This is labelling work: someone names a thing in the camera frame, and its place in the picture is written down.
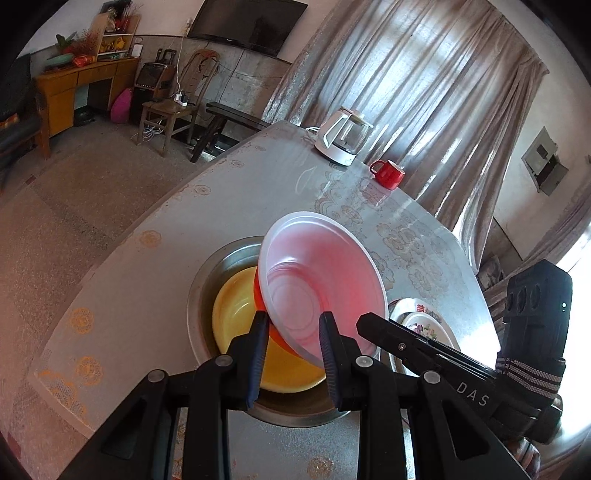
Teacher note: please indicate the wide beige sheer curtain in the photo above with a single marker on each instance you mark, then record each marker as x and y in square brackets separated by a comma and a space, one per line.
[415, 92]

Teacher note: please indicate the black sofa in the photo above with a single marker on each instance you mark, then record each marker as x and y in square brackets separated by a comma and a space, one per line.
[18, 92]

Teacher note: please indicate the stainless steel bowl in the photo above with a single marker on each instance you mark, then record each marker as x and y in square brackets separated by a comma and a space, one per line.
[198, 295]

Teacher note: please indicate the pink bag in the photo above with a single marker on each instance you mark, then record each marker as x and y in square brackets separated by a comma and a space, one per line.
[121, 106]

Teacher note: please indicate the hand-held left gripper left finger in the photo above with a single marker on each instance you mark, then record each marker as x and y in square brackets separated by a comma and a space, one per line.
[256, 360]

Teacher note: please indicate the yellow plastic bowl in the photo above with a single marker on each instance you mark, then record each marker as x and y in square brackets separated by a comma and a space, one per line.
[231, 314]

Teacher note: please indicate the grey wall electrical box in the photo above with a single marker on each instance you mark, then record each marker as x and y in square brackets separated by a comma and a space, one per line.
[540, 157]

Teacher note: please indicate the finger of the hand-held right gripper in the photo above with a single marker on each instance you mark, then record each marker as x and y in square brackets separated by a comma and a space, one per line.
[401, 344]

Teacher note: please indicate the red plastic bowl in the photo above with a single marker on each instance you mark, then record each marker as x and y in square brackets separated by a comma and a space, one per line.
[323, 277]

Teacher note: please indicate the green potted plant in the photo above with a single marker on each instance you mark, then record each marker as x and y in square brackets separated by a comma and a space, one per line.
[64, 42]

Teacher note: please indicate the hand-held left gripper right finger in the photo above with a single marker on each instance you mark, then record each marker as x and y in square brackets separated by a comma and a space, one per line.
[330, 360]

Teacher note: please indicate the plate with red characters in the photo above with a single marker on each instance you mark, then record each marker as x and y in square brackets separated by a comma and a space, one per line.
[404, 307]

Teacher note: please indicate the wooden desk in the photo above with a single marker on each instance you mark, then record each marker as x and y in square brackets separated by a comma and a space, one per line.
[60, 83]

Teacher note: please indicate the black flat television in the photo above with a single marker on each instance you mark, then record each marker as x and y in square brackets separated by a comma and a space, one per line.
[249, 23]

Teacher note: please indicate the red mug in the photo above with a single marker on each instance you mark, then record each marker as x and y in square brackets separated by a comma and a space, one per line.
[390, 177]

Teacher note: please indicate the dark wooden bench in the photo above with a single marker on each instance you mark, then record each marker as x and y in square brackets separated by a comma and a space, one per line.
[235, 117]

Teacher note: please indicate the white glass kettle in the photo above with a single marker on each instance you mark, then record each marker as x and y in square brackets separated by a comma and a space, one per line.
[339, 153]

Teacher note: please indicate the small pink rose plate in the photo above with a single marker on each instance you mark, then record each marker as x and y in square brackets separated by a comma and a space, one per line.
[422, 328]

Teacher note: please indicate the white power strip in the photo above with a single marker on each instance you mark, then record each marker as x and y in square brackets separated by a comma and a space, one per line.
[181, 98]

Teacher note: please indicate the narrow beige side curtain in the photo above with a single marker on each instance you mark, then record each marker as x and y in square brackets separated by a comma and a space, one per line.
[568, 217]

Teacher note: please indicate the black speaker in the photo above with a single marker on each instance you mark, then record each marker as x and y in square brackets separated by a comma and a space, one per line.
[154, 78]

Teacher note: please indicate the patterned cushion pile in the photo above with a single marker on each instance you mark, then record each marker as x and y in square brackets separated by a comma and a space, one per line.
[491, 277]

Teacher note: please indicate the wooden chair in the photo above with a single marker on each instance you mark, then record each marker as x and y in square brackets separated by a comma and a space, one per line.
[161, 108]

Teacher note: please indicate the wooden desktop shelf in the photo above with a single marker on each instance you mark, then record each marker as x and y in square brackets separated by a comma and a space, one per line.
[115, 44]

